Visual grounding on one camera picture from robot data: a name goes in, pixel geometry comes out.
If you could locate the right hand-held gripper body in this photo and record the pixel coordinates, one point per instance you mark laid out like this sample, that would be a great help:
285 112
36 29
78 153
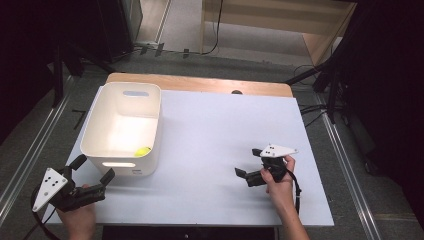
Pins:
276 150

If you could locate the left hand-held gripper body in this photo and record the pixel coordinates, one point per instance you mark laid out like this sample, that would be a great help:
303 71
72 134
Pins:
50 188

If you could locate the yellow tennis ball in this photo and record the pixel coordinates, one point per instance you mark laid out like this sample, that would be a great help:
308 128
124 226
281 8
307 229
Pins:
142 151

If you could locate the white plastic storage bin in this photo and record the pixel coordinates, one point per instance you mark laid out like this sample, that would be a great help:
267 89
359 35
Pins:
121 126

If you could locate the person's right hand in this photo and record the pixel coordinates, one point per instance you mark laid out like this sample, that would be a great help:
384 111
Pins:
281 190

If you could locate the person's left hand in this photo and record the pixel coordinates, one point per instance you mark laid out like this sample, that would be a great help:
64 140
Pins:
80 220

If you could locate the white board on table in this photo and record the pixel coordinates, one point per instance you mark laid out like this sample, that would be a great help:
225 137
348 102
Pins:
206 133

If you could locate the black tripod stand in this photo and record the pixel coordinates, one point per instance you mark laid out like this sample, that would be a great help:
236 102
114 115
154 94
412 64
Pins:
330 83

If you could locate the wooden table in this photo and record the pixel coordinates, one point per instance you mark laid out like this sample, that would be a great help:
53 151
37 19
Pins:
200 83

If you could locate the black curtain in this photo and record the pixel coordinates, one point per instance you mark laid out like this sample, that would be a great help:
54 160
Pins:
26 50
393 83

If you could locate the white power strip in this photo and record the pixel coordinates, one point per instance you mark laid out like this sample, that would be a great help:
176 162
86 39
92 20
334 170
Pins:
146 43

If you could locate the dark cabinet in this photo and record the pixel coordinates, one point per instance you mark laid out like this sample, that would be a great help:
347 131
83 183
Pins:
116 26

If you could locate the metal floor rail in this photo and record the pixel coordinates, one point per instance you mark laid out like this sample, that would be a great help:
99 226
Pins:
346 166
30 150

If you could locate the light wooden desk frame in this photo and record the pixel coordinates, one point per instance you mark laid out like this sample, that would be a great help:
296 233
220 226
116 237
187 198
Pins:
266 16

